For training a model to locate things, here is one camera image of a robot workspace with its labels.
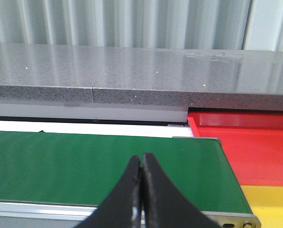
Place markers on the green conveyor belt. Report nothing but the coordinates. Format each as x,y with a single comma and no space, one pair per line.
82,169

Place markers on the white pleated curtain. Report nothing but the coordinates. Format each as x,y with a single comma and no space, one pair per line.
199,24

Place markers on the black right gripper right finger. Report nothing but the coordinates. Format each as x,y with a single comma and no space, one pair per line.
164,205

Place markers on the yellow plastic tray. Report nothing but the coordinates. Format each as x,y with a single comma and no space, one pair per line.
266,203

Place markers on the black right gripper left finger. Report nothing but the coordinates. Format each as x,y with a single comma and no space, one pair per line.
122,207

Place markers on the red plastic tray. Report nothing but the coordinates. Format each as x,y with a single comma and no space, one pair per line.
252,142

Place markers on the white panel under counter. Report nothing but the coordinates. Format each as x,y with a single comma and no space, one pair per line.
93,111

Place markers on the grey speckled stone counter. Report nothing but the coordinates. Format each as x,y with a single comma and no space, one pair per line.
220,79

